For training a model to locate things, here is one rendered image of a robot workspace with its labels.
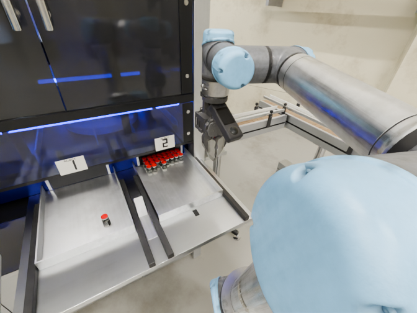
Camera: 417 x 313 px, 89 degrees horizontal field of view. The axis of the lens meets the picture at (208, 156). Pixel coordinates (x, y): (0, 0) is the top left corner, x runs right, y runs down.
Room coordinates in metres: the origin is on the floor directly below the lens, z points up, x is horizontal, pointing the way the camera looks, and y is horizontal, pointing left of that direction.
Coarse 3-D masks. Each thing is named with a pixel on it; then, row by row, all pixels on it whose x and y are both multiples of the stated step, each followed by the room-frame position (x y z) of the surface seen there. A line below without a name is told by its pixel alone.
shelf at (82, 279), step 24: (192, 216) 0.49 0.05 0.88; (216, 216) 0.50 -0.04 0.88; (240, 216) 0.50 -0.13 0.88; (24, 240) 0.37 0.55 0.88; (120, 240) 0.38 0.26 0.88; (168, 240) 0.39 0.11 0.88; (192, 240) 0.40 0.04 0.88; (24, 264) 0.30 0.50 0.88; (72, 264) 0.30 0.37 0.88; (96, 264) 0.31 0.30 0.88; (120, 264) 0.31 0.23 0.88; (144, 264) 0.31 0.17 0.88; (24, 288) 0.24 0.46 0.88; (48, 288) 0.24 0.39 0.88; (72, 288) 0.24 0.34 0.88; (96, 288) 0.24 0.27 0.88; (48, 312) 0.19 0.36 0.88
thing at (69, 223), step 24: (48, 192) 0.57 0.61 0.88; (72, 192) 0.58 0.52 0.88; (96, 192) 0.58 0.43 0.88; (120, 192) 0.59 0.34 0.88; (48, 216) 0.46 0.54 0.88; (72, 216) 0.46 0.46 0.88; (96, 216) 0.47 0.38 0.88; (120, 216) 0.47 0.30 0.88; (48, 240) 0.37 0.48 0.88; (72, 240) 0.37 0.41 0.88; (96, 240) 0.36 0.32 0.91; (48, 264) 0.29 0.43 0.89
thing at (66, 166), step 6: (78, 156) 0.58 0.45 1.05; (60, 162) 0.55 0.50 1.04; (66, 162) 0.56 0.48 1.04; (72, 162) 0.57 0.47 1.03; (78, 162) 0.58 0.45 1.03; (84, 162) 0.59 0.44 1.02; (60, 168) 0.55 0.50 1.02; (66, 168) 0.56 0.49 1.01; (72, 168) 0.57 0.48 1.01; (78, 168) 0.58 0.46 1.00; (84, 168) 0.59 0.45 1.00; (60, 174) 0.55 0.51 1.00; (66, 174) 0.56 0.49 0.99
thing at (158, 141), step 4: (168, 136) 0.76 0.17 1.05; (172, 136) 0.77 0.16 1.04; (156, 140) 0.73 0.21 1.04; (160, 140) 0.74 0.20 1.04; (164, 140) 0.75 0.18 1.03; (168, 140) 0.76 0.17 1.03; (172, 140) 0.77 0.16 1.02; (156, 144) 0.73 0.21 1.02; (160, 144) 0.74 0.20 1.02; (164, 144) 0.75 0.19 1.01; (168, 144) 0.76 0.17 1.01; (172, 144) 0.76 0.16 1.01; (156, 148) 0.73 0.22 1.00; (160, 148) 0.74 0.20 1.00; (164, 148) 0.75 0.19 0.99
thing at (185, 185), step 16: (192, 160) 0.81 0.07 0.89; (144, 176) 0.69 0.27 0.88; (160, 176) 0.69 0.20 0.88; (176, 176) 0.70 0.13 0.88; (192, 176) 0.70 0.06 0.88; (208, 176) 0.68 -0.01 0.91; (160, 192) 0.60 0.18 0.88; (176, 192) 0.60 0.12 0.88; (192, 192) 0.61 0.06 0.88; (208, 192) 0.61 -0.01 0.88; (160, 208) 0.52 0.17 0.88; (176, 208) 0.49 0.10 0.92; (192, 208) 0.53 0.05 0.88
